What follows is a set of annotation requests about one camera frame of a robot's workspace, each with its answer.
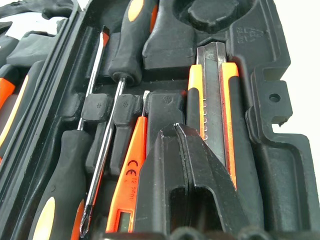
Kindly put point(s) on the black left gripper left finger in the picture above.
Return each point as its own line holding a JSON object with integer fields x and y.
{"x": 162, "y": 162}

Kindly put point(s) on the orange black utility knife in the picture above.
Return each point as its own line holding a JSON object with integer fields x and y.
{"x": 212, "y": 100}

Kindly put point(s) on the black orange Phillips screwdriver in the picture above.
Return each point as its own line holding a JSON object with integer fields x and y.
{"x": 130, "y": 45}

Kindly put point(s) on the black orange flathead screwdriver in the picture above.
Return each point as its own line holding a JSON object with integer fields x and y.
{"x": 67, "y": 175}

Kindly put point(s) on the black plastic tool case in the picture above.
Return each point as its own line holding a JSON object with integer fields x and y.
{"x": 280, "y": 162}

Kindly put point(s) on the orange voltage tester pen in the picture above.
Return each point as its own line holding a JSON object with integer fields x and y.
{"x": 132, "y": 155}

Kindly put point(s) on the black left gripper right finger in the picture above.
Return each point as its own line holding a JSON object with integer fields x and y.
{"x": 210, "y": 170}

